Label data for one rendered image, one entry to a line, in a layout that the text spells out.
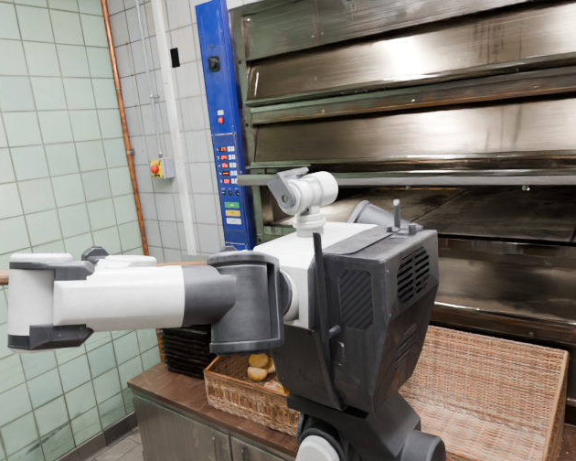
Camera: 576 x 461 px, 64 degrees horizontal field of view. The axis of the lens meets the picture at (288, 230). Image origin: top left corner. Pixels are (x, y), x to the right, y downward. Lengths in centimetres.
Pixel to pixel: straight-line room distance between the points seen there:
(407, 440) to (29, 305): 67
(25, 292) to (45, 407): 201
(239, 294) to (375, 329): 22
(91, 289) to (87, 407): 217
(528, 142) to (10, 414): 239
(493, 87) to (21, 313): 138
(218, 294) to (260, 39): 151
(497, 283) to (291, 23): 122
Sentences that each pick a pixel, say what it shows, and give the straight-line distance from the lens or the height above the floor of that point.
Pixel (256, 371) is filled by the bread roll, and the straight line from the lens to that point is 199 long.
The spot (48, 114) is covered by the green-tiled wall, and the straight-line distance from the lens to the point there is 252.
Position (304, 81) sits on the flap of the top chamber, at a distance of 188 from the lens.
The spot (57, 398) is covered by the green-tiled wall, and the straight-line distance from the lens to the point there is 270.
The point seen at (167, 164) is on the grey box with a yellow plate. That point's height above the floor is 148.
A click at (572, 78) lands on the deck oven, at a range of 158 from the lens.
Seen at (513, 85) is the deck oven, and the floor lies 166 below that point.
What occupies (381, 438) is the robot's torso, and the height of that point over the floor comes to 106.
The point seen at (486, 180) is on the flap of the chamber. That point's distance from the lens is 148.
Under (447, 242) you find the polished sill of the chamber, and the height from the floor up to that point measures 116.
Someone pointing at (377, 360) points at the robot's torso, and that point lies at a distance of 77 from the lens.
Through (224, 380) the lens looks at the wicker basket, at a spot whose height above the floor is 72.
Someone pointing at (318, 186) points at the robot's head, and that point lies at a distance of 87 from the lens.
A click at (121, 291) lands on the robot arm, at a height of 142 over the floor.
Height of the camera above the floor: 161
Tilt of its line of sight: 13 degrees down
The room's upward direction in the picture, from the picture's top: 5 degrees counter-clockwise
